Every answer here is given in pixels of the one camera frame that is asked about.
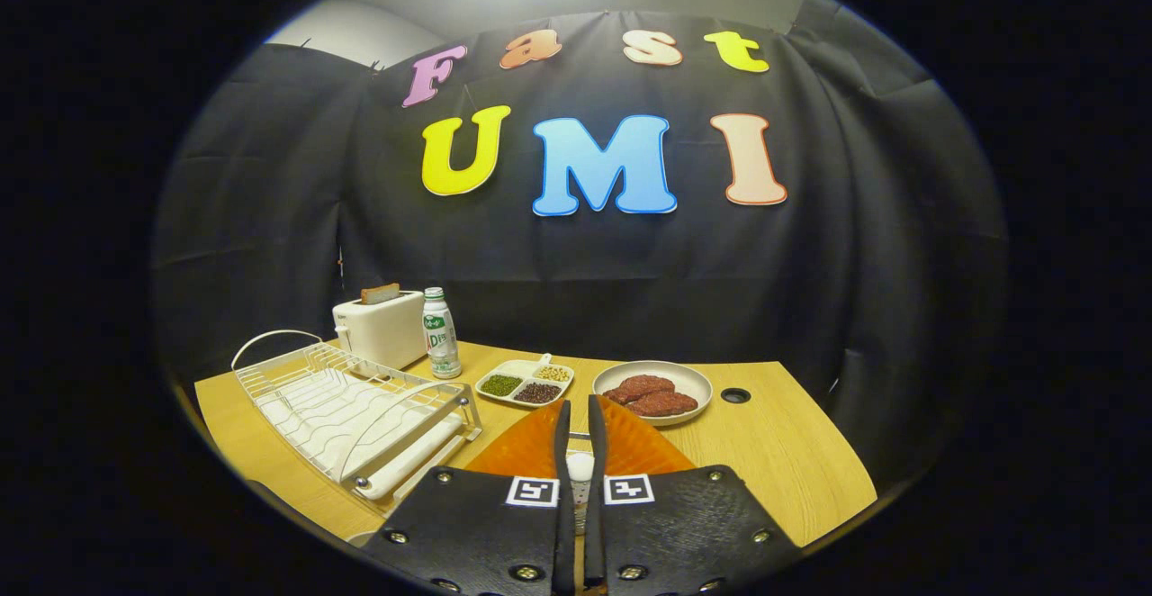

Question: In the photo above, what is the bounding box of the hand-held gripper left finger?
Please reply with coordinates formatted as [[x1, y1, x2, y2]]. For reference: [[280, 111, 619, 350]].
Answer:
[[360, 398, 575, 596]]

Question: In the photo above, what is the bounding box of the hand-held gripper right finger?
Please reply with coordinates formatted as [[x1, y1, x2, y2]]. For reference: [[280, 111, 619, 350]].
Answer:
[[585, 394, 802, 596]]

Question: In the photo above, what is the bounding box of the white wire dish rack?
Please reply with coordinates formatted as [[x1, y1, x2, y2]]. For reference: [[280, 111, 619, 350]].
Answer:
[[231, 330, 483, 501]]

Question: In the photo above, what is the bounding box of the beige plate with meat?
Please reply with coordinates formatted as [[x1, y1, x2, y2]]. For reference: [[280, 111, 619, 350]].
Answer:
[[592, 360, 714, 427]]

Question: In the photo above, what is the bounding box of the red meat slice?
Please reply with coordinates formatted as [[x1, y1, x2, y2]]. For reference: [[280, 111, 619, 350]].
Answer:
[[603, 375, 676, 404], [627, 391, 699, 418]]

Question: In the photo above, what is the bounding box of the white divided tray with beans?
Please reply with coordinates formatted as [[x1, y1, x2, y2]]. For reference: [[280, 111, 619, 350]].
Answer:
[[474, 353, 575, 409]]

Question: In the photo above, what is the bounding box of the white drink bottle green label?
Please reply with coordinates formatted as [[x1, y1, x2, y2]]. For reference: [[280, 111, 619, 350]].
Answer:
[[422, 287, 463, 380]]

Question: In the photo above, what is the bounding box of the white toaster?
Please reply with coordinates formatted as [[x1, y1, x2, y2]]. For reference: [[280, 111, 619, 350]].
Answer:
[[332, 290, 428, 372]]

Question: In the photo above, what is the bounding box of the black backdrop cloth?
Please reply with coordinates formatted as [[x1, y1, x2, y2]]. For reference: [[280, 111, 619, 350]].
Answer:
[[151, 0, 1009, 489]]

